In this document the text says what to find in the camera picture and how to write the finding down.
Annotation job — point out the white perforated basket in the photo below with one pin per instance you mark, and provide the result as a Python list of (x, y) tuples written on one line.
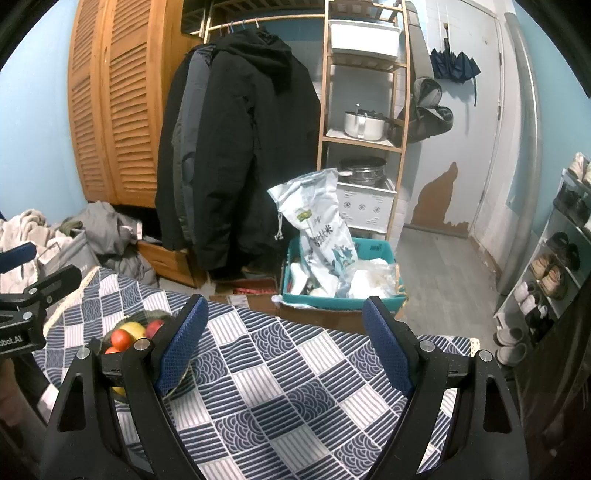
[(364, 207)]

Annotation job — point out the shoe rack with shoes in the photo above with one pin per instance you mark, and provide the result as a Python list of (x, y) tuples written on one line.
[(551, 279)]

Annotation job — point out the black hooded coat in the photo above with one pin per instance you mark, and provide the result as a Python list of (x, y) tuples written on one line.
[(240, 138)]

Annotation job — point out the wooden louvered wardrobe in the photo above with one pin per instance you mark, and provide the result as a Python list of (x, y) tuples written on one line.
[(129, 115)]

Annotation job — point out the red-orange tomato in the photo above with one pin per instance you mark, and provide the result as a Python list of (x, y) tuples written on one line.
[(121, 339)]

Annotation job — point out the grey backpack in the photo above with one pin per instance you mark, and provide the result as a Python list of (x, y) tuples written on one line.
[(429, 120)]

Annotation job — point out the teal box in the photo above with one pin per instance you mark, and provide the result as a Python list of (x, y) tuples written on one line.
[(341, 302)]

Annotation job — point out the wooden drawer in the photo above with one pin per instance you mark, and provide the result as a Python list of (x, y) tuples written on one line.
[(171, 263)]

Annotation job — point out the orange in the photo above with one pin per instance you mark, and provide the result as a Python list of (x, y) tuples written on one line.
[(111, 350)]

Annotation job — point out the grey hanging jacket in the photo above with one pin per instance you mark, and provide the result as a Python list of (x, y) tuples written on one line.
[(189, 106)]

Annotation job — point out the white plastic storage bin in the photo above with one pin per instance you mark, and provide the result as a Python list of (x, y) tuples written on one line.
[(364, 39)]

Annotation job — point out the blue white patterned tablecloth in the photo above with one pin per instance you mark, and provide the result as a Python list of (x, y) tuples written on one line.
[(300, 369)]

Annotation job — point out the white door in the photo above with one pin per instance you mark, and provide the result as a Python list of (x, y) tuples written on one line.
[(489, 138)]

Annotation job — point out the grey tote bag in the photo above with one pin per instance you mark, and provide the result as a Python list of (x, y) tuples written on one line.
[(74, 258)]

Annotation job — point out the red apple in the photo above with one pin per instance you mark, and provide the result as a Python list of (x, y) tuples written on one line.
[(154, 327)]

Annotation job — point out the person's left hand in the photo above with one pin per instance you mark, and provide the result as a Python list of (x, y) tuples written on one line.
[(9, 385)]

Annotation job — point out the white cooking pot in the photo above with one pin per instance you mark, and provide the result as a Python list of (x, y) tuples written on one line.
[(364, 127)]

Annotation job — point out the clear plastic bag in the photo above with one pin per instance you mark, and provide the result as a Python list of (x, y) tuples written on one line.
[(374, 277)]

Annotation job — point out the wooden shelf unit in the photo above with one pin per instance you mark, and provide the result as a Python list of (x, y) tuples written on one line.
[(323, 92)]

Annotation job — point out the white printed rice bag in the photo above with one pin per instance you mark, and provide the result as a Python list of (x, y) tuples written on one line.
[(314, 207)]

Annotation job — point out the clothes rail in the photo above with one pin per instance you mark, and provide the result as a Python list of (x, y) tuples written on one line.
[(240, 22)]

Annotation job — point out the brown cardboard box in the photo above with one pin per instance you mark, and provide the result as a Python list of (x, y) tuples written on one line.
[(323, 318)]

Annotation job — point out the dark glass bowl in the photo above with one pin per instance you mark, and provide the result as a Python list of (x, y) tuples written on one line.
[(159, 316)]

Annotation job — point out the beige blanket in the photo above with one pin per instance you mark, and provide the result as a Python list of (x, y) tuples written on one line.
[(27, 226)]

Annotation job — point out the pile of grey clothes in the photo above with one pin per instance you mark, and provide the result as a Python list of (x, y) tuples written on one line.
[(101, 226)]

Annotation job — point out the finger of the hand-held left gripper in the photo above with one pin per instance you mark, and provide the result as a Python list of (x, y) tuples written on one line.
[(18, 256), (51, 286)]

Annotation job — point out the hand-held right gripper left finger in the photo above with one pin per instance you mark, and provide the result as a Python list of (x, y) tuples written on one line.
[(180, 350)]

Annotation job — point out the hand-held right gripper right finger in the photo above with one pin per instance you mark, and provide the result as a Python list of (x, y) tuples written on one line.
[(388, 350)]

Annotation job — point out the dark blue umbrella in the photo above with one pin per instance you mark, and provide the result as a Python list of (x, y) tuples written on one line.
[(452, 62)]

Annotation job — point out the steel steamer pot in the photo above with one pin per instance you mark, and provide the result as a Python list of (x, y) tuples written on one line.
[(362, 173)]

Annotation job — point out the yellow pear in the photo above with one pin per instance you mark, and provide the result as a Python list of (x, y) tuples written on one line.
[(133, 328)]

